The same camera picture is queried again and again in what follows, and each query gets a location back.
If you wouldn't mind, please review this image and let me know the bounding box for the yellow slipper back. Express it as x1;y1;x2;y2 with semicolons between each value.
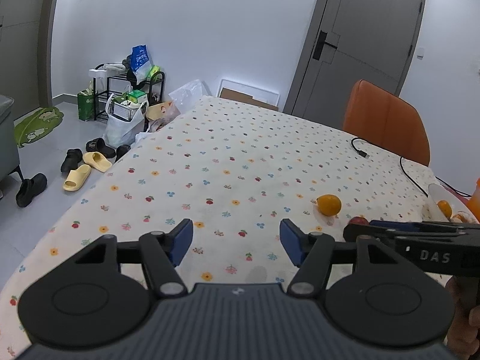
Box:
83;151;112;173

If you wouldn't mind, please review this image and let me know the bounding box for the clear plastic bag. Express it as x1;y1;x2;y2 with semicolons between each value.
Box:
168;80;211;114

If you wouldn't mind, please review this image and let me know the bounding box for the small white wall switch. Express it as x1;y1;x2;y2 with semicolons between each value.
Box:
416;47;425;59

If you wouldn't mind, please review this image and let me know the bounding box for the grey door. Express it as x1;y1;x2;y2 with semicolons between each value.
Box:
283;0;425;128

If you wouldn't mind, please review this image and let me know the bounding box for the black usb cable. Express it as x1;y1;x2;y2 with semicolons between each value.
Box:
350;136;472;198

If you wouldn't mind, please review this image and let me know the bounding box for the yellow slipper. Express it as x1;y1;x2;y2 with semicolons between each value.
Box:
63;164;91;192
83;151;112;173

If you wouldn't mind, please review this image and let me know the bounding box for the black metal shelf rack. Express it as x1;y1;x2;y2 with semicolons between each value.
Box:
92;63;165;121

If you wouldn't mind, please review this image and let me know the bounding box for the floral white tablecloth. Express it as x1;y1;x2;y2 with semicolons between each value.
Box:
1;97;436;359

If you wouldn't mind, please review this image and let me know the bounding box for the dark red plum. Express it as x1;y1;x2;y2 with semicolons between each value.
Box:
349;215;369;225

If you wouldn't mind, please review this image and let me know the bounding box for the black door handle lock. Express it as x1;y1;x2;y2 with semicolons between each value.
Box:
312;31;338;60

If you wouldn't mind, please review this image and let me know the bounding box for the white framed cardboard panel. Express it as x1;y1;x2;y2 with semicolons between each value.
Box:
218;79;280;111

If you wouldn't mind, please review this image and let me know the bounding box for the orange lidded plastic cup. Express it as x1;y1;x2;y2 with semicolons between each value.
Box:
466;179;480;221

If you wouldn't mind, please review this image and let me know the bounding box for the black slipper back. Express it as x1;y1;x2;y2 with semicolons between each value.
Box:
85;137;116;159

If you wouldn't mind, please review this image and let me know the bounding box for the green carton box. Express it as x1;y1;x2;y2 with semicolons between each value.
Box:
76;88;95;121

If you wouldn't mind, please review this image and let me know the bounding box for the orange leather chair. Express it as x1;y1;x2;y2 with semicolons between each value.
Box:
343;80;431;167

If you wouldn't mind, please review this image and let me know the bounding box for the blue plastic bag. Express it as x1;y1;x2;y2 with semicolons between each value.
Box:
130;45;153;82

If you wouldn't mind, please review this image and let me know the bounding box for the large orange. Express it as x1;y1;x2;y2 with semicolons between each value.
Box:
437;200;452;219

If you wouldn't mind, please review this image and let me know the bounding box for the small mandarin orange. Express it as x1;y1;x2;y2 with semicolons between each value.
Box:
316;194;342;217

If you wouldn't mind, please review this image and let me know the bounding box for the green frog floor mat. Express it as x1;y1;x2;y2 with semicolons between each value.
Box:
14;106;64;148

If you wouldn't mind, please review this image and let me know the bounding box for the black shoe near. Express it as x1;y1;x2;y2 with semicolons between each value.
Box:
16;173;48;208

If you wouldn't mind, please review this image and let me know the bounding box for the person right hand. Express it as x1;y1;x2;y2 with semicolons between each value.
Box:
446;276;479;359

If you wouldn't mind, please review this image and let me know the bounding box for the white ceramic bowl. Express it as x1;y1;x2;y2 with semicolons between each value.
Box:
427;184;479;224

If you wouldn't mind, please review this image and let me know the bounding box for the yellow slipper front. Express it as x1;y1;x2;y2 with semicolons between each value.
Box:
63;164;91;192

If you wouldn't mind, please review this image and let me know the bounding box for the white plastic shopping bag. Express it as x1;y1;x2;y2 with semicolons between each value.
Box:
103;94;149;149

